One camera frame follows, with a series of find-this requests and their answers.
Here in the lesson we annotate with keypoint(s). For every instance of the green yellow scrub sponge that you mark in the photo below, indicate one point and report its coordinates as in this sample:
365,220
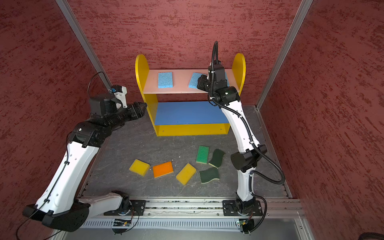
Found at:
202,155

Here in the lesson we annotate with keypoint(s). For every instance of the dark green curved sponge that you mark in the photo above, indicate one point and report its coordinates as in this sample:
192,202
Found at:
217,158
209,175

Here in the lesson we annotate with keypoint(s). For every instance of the aluminium corner frame post left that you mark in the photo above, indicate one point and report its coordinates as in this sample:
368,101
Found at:
76,28

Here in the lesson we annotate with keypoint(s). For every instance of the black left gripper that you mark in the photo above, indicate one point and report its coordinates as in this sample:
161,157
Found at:
136,110

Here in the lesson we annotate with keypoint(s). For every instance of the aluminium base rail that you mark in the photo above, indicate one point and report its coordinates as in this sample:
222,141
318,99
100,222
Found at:
199,219

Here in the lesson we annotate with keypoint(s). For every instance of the aluminium corner frame post right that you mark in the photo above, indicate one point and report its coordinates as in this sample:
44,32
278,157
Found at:
290,37

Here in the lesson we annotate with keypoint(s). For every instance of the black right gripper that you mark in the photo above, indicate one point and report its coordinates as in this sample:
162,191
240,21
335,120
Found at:
202,83

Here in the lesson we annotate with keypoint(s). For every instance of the aluminium corner frame post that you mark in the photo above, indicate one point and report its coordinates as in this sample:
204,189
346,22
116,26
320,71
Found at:
76,28
290,37

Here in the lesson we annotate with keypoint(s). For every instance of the dark green curved sponge upper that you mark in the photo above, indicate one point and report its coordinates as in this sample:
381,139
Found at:
217,158

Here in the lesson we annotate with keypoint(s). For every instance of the dark green curved sponge lower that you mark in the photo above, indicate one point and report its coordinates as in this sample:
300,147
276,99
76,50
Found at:
209,175

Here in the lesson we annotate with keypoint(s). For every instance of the orange sponge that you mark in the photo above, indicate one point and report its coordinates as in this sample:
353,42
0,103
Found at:
163,169

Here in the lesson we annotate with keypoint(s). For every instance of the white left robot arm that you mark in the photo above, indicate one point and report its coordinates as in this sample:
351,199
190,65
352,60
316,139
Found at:
58,208

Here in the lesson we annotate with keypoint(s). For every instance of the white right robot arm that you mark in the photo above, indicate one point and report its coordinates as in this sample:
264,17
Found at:
250,151

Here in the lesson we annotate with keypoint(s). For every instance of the yellow wooden shelf unit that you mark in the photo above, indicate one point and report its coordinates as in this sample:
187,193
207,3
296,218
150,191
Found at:
178,118

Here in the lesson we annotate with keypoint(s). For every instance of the blue sponge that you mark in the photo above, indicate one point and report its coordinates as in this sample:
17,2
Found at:
227,79
194,80
165,80

